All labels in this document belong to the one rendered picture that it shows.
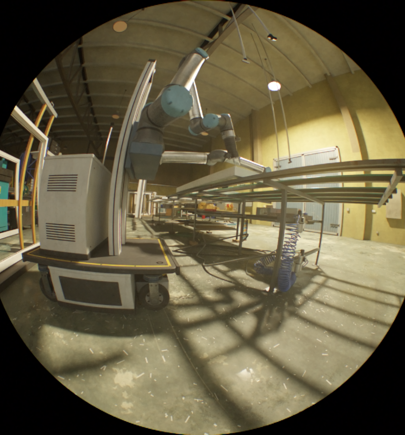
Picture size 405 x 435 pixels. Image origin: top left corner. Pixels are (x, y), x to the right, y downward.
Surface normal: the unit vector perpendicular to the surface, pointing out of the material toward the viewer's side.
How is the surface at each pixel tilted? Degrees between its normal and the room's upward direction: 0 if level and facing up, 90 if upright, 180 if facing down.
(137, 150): 90
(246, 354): 0
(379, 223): 90
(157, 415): 0
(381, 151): 90
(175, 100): 95
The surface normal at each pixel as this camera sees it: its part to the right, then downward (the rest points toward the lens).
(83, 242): 0.36, 0.07
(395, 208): -0.88, -0.04
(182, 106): 0.69, 0.16
